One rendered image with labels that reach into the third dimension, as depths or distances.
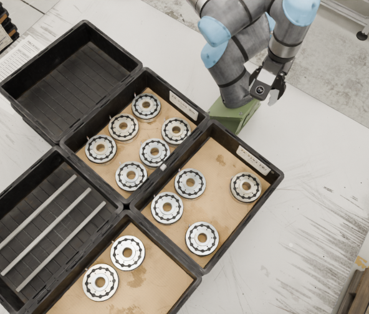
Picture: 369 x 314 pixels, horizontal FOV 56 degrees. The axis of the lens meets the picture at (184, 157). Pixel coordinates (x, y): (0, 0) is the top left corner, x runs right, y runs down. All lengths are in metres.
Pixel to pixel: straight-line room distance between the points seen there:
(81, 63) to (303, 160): 0.93
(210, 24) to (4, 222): 0.85
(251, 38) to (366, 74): 1.61
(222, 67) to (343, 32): 1.78
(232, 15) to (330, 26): 2.07
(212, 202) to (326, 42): 1.88
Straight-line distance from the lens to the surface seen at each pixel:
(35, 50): 1.66
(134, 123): 1.21
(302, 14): 0.82
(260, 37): 1.24
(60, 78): 1.39
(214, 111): 1.34
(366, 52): 2.86
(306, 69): 2.57
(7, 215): 1.23
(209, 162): 1.19
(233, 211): 1.15
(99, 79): 1.35
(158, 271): 1.10
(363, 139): 1.57
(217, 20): 0.85
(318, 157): 1.45
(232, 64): 1.22
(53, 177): 1.22
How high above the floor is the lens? 1.93
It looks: 68 degrees down
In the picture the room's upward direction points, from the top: 8 degrees clockwise
